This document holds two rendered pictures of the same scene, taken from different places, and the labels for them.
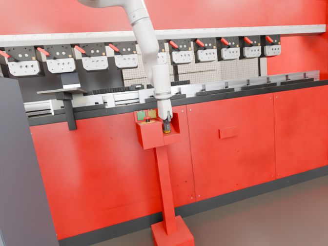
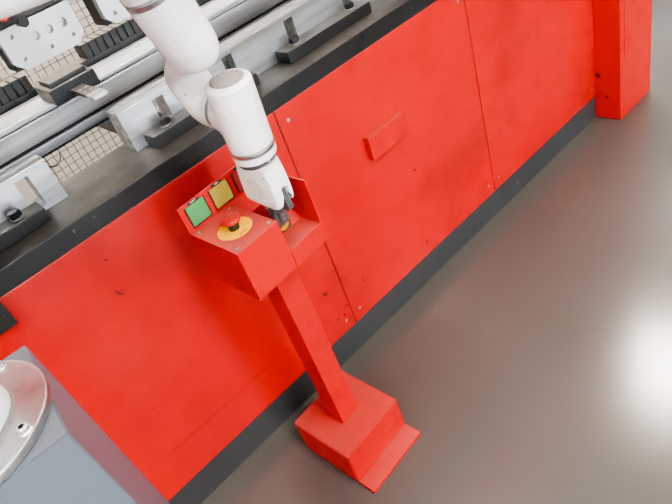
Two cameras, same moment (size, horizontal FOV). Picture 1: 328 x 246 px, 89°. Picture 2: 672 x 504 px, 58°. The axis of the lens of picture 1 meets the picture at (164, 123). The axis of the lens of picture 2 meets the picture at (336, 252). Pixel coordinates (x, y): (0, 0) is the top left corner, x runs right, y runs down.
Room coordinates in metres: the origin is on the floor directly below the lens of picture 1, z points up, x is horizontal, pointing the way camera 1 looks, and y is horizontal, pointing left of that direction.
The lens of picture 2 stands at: (-0.14, 0.23, 1.39)
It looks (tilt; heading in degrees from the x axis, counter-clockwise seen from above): 37 degrees down; 342
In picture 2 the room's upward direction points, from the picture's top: 21 degrees counter-clockwise
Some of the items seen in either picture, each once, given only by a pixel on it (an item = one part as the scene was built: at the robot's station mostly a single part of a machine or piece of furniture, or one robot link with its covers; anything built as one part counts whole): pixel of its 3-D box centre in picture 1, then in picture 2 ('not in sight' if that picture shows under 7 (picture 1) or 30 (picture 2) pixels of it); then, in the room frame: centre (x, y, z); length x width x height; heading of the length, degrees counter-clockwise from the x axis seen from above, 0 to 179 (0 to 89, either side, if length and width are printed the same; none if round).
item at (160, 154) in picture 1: (165, 188); (310, 342); (0.88, 0.04, 0.39); 0.06 x 0.06 x 0.54; 16
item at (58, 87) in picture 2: (136, 86); (77, 85); (1.39, 0.18, 1.01); 0.26 x 0.12 x 0.05; 13
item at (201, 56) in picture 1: (204, 50); not in sight; (1.34, -0.38, 1.21); 0.15 x 0.09 x 0.17; 103
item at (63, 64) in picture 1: (62, 59); not in sight; (1.12, 0.59, 1.21); 0.15 x 0.09 x 0.17; 103
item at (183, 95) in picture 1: (165, 98); (203, 107); (1.21, -0.03, 0.89); 0.30 x 0.05 x 0.03; 103
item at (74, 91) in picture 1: (66, 92); not in sight; (0.98, 0.54, 1.00); 0.26 x 0.18 x 0.01; 13
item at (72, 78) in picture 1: (70, 80); not in sight; (1.13, 0.57, 1.08); 0.10 x 0.02 x 0.10; 103
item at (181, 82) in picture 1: (168, 84); (147, 16); (1.69, -0.09, 1.02); 0.44 x 0.06 x 0.04; 103
